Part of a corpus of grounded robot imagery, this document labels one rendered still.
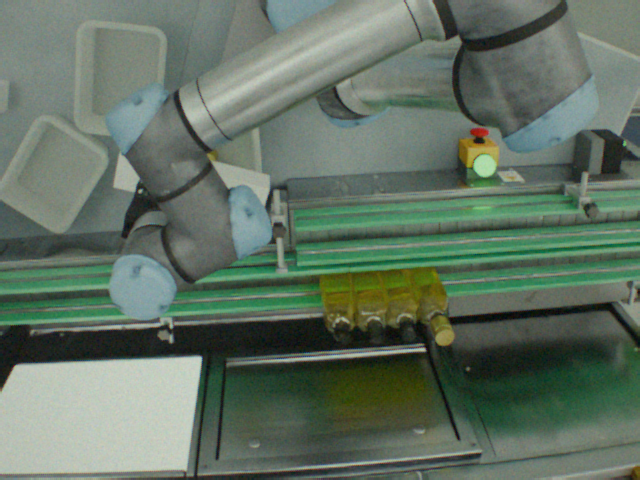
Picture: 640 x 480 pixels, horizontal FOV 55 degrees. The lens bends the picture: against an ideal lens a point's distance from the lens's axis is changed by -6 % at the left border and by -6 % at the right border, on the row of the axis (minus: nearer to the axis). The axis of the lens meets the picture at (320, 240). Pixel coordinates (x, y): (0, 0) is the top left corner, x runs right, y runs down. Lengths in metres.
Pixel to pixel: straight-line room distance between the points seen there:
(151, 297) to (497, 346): 0.86
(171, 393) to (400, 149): 0.69
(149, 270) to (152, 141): 0.14
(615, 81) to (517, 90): 0.87
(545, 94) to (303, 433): 0.71
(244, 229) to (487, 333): 0.85
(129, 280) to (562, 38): 0.52
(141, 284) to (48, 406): 0.62
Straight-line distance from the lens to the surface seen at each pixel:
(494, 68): 0.67
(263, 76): 0.64
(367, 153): 1.39
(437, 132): 1.41
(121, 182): 1.04
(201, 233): 0.70
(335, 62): 0.64
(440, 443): 1.11
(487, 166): 1.35
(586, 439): 1.22
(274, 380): 1.25
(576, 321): 1.53
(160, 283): 0.72
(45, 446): 1.22
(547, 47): 0.66
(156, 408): 1.22
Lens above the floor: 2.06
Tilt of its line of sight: 63 degrees down
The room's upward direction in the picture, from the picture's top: 171 degrees clockwise
